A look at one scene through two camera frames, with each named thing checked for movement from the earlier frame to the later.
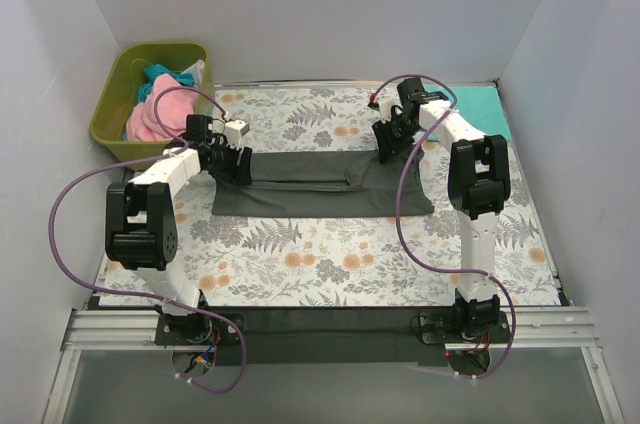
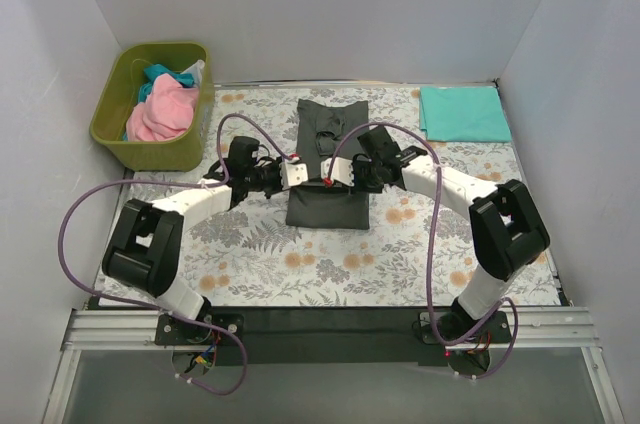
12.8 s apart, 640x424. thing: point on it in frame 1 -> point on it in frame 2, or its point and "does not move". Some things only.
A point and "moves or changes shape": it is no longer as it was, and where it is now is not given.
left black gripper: [238, 164] -> [275, 177]
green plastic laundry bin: [119, 96] does not move
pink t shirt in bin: [176, 106] does not move
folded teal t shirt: [478, 105] does not move
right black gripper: [391, 131] -> [357, 174]
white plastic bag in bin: [196, 71] does not move
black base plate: [335, 336] does not move
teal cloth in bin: [154, 71] does not move
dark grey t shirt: [327, 184] moves or changes shape
